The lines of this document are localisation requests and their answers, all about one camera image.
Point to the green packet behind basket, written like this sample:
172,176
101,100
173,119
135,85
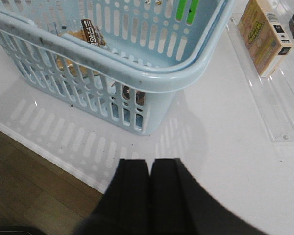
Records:
187,9

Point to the light blue plastic basket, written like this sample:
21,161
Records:
149,51

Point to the bread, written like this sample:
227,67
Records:
92,35

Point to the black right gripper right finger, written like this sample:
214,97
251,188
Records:
181,206

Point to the tan tissue box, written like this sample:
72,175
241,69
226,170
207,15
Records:
264,36

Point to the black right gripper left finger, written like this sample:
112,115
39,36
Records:
124,208

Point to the clear acrylic tray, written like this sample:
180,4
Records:
274,95

